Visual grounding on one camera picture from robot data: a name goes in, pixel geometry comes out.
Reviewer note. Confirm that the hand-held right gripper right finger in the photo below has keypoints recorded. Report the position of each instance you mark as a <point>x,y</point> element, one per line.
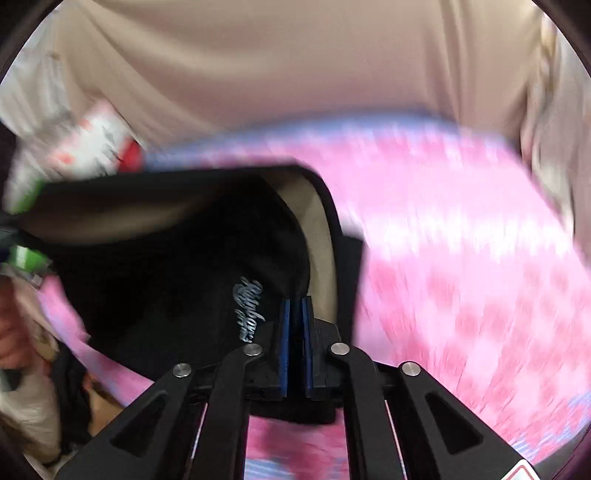
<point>308,355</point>

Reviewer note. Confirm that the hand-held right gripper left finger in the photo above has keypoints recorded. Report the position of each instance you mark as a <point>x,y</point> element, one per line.
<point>284,355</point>

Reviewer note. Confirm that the black pants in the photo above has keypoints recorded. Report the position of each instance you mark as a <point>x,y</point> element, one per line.
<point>161,277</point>

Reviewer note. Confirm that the pink rose bedsheet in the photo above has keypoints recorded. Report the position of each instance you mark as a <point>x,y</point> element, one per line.
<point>461,277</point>

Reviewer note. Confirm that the green plush toy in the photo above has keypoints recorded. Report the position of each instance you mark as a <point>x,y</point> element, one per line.
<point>27,258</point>

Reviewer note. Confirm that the beige hanging sheet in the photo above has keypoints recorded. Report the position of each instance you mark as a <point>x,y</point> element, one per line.
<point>277,69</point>

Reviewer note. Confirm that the cat face pillow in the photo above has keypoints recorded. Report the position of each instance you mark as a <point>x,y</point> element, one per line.
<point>87,138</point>

